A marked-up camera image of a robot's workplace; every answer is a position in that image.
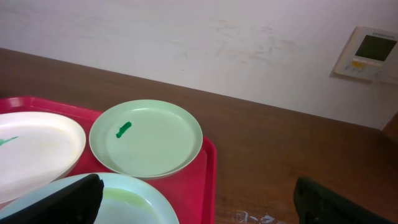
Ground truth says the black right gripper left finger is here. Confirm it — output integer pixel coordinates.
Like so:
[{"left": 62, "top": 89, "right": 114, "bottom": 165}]
[{"left": 1, "top": 174, "right": 104, "bottom": 224}]

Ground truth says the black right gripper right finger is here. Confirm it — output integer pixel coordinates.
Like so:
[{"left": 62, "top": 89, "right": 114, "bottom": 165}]
[{"left": 294, "top": 177, "right": 393, "bottom": 224}]

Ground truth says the light blue plate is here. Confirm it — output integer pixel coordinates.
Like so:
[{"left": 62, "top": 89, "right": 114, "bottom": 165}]
[{"left": 1, "top": 172, "right": 179, "bottom": 224}]

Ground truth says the white plate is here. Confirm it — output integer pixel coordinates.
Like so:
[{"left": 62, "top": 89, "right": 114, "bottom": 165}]
[{"left": 1, "top": 111, "right": 86, "bottom": 206}]

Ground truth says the light green plate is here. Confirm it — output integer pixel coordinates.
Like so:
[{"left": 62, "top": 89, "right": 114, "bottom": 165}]
[{"left": 89, "top": 100, "right": 203, "bottom": 179}]

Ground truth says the red plastic tray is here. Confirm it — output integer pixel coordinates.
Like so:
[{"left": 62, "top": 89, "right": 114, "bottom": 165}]
[{"left": 1, "top": 96, "right": 216, "bottom": 224}]

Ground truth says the white wall control panel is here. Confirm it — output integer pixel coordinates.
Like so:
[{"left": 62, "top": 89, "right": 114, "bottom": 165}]
[{"left": 333, "top": 26, "right": 397, "bottom": 85}]

